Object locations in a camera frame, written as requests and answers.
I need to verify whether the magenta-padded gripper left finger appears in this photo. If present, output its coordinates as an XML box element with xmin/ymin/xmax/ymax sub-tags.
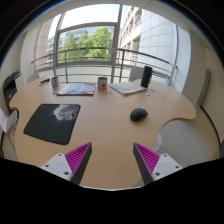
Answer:
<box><xmin>40</xmin><ymin>142</ymin><xmax>93</xmax><ymax>185</ymax></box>

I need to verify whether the black cylinder speaker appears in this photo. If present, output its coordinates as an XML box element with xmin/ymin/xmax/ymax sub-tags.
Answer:
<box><xmin>140</xmin><ymin>65</ymin><xmax>153</xmax><ymax>89</ymax></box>

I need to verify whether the white and red mug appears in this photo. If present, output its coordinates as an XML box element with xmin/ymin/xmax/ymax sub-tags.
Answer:
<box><xmin>97</xmin><ymin>76</ymin><xmax>109</xmax><ymax>91</ymax></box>

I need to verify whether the white chair with wooden legs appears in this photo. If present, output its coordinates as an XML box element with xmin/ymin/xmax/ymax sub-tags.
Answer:
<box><xmin>0</xmin><ymin>108</ymin><xmax>18</xmax><ymax>158</ymax></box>

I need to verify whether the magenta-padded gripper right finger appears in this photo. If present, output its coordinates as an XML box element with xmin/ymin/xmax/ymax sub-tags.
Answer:
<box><xmin>132</xmin><ymin>142</ymin><xmax>184</xmax><ymax>186</ymax></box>

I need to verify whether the black printer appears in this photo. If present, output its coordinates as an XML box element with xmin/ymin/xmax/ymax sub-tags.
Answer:
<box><xmin>2</xmin><ymin>71</ymin><xmax>24</xmax><ymax>104</ymax></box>

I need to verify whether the black computer mouse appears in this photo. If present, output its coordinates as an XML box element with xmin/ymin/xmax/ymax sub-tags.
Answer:
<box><xmin>129</xmin><ymin>107</ymin><xmax>149</xmax><ymax>122</ymax></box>

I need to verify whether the black cat-print mouse pad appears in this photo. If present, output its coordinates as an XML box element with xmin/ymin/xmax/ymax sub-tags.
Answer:
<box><xmin>23</xmin><ymin>103</ymin><xmax>82</xmax><ymax>146</ymax></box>

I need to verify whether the metal balcony railing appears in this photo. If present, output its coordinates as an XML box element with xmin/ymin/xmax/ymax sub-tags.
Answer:
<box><xmin>30</xmin><ymin>47</ymin><xmax>178</xmax><ymax>86</ymax></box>

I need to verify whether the red and blue magazine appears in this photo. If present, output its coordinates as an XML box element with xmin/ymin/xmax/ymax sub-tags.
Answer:
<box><xmin>56</xmin><ymin>82</ymin><xmax>97</xmax><ymax>97</ymax></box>

